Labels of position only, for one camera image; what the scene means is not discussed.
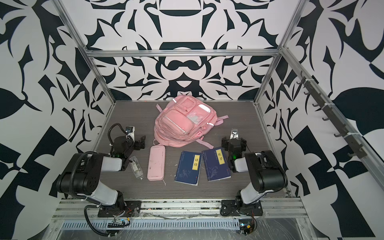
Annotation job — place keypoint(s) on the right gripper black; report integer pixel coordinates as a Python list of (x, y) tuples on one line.
[(234, 141)]

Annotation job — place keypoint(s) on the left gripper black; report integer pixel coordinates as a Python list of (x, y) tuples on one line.
[(139, 143)]

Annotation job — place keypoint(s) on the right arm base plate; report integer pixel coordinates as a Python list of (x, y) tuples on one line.
[(233, 209)]

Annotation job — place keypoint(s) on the aluminium front rail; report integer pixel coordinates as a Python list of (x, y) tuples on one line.
[(207, 208)]

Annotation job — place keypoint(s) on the pink pencil case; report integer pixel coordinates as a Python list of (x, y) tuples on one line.
[(156, 166)]

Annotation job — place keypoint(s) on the blue book yellow label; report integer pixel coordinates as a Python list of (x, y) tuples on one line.
[(188, 171)]

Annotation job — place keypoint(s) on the electronics board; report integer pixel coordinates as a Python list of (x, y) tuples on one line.
[(119, 223), (248, 228)]

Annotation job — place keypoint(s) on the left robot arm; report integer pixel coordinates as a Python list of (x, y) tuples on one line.
[(81, 177)]

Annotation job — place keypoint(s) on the right electronics board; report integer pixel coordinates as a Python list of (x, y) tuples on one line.
[(248, 228)]

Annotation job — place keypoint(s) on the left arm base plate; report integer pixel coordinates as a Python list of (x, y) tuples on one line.
[(126, 210)]

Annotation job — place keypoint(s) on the pink student backpack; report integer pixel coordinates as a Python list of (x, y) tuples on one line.
[(185, 120)]

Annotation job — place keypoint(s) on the clear plastic small case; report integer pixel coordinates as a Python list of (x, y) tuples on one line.
[(136, 167)]

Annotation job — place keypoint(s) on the black coat hook rail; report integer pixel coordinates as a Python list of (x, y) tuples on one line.
[(334, 115)]

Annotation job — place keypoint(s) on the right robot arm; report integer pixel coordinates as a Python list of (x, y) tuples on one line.
[(266, 173)]

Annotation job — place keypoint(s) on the left electronics board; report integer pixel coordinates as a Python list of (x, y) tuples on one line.
[(119, 223)]

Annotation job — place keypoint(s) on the white slotted cable duct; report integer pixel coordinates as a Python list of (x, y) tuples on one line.
[(188, 224)]

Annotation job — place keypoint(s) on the purple book yellow label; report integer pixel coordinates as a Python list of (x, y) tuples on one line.
[(216, 164)]

